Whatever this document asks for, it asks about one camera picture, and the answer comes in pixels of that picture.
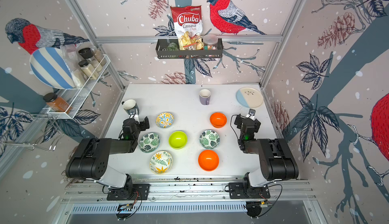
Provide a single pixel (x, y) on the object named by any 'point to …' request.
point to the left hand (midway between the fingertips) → (141, 114)
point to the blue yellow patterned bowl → (164, 120)
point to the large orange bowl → (208, 160)
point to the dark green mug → (130, 104)
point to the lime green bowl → (178, 140)
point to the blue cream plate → (249, 97)
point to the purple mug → (204, 96)
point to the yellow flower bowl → (160, 162)
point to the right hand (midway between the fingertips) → (247, 115)
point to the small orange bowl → (218, 119)
